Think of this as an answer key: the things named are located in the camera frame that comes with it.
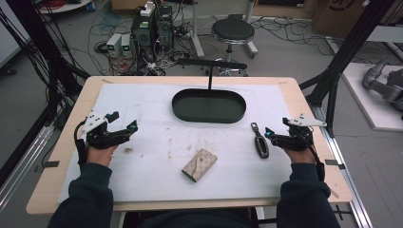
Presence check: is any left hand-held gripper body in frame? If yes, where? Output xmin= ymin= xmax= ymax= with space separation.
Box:
xmin=80 ymin=109 xmax=134 ymax=150

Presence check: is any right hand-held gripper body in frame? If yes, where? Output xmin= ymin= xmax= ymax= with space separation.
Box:
xmin=273 ymin=113 xmax=328 ymax=152

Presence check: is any person's left hand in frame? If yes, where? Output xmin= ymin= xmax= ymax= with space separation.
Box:
xmin=86 ymin=144 xmax=119 ymax=167

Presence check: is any person's right hand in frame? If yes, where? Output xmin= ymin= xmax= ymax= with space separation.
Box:
xmin=282 ymin=145 xmax=317 ymax=165

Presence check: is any dark car key fob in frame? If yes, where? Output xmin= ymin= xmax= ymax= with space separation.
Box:
xmin=250 ymin=122 xmax=270 ymax=160

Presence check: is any white foam mat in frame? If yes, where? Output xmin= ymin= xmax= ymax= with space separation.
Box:
xmin=57 ymin=83 xmax=295 ymax=204

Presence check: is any black oval tray with stand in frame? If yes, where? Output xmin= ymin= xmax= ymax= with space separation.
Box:
xmin=171 ymin=57 xmax=248 ymax=124

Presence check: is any grey power supply unit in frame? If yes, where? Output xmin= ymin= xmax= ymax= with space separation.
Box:
xmin=120 ymin=32 xmax=135 ymax=59
xmin=106 ymin=32 xmax=124 ymax=59

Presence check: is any white floor board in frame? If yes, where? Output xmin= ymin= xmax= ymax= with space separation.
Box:
xmin=341 ymin=62 xmax=403 ymax=133

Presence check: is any beige patterned key pouch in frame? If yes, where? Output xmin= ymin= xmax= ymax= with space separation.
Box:
xmin=181 ymin=147 xmax=219 ymax=183

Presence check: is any white table leg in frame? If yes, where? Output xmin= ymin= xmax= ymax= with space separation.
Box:
xmin=242 ymin=0 xmax=259 ymax=60
xmin=189 ymin=0 xmax=206 ymax=59

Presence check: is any black computer tower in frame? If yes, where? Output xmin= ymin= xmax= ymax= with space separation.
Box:
xmin=154 ymin=5 xmax=174 ymax=49
xmin=130 ymin=11 xmax=157 ymax=62

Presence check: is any black round stool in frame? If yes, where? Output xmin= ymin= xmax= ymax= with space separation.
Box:
xmin=210 ymin=17 xmax=259 ymax=77

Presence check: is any person's lap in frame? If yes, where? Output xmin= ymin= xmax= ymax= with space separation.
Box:
xmin=123 ymin=207 xmax=260 ymax=228

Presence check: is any white power strip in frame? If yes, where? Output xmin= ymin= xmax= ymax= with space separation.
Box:
xmin=140 ymin=1 xmax=156 ymax=18

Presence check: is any brown cardboard box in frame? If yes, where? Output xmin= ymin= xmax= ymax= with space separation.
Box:
xmin=311 ymin=0 xmax=370 ymax=40

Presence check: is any white round table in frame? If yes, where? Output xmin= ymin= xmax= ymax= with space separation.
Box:
xmin=37 ymin=0 xmax=93 ymax=14

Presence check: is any left hand-held gripper cable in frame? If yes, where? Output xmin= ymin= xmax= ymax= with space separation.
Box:
xmin=73 ymin=121 xmax=88 ymax=169

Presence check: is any hand-held gripper cable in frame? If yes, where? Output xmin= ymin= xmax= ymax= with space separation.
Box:
xmin=73 ymin=121 xmax=88 ymax=169
xmin=303 ymin=134 xmax=326 ymax=182

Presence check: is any right hand-held gripper cable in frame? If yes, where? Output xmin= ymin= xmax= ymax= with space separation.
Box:
xmin=303 ymin=134 xmax=326 ymax=182

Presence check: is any aluminium rail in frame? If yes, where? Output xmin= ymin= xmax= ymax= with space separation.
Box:
xmin=0 ymin=123 xmax=55 ymax=212
xmin=311 ymin=104 xmax=374 ymax=228

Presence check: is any tangle of floor cables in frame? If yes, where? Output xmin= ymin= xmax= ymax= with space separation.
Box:
xmin=87 ymin=12 xmax=195 ymax=77

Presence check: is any black metal frame post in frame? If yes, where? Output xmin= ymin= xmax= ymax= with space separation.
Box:
xmin=298 ymin=0 xmax=397 ymax=138
xmin=5 ymin=0 xmax=91 ymax=98

